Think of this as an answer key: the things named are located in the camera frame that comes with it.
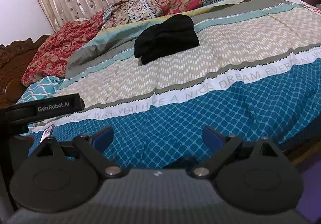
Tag black pants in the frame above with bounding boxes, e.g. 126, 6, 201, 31
134, 14, 200, 65

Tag smartphone with lit screen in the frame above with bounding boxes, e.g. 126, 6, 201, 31
40, 124, 54, 143

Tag teal white patterned pillow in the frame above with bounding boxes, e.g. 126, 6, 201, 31
17, 76, 63, 104

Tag carved wooden headboard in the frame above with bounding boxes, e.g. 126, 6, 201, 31
0, 35, 48, 108

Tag red floral quilt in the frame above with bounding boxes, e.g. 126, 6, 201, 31
21, 0, 204, 87

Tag patterned teal beige bedsheet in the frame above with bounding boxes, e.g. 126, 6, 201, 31
29, 0, 320, 168

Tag white floral mattress sheet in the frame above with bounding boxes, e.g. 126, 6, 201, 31
285, 0, 321, 15

